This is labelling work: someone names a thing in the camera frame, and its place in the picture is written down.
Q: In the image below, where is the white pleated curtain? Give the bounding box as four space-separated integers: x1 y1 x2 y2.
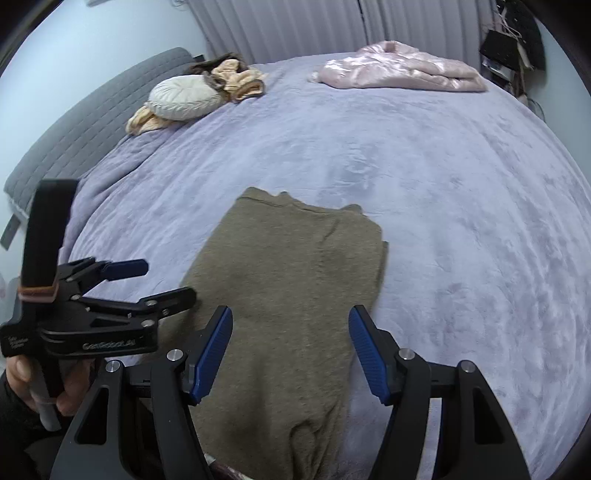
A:
191 0 502 66

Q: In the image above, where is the person's left forearm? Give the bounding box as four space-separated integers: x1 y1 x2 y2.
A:
0 369 70 480

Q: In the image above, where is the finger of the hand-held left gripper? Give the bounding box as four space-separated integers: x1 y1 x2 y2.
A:
58 258 149 296
76 286 198 324

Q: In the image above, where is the black hanging garment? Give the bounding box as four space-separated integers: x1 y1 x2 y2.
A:
505 0 546 71

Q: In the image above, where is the pink satin puffer jacket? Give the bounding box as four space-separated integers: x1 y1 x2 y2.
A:
308 41 489 93

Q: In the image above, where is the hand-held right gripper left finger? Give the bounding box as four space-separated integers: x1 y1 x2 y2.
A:
51 305 234 480

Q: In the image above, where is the lavender plush blanket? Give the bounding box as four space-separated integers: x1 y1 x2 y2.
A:
55 58 591 480

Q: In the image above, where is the black bag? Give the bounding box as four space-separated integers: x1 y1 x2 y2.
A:
479 30 519 69

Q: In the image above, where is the person's left hand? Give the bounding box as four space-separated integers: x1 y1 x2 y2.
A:
7 356 95 416

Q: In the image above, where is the olive brown knit sweater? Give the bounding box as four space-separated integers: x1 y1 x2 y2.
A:
159 187 389 480

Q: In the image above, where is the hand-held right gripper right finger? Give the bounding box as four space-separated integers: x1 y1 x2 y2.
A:
348 305 532 480

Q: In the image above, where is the round cream pleated pillow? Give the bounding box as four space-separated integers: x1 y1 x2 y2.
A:
148 75 223 121

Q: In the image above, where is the peach knotted plush cushion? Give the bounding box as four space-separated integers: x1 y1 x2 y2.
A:
126 53 269 137

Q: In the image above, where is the grey quilted headboard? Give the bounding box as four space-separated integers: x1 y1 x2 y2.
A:
2 47 206 252

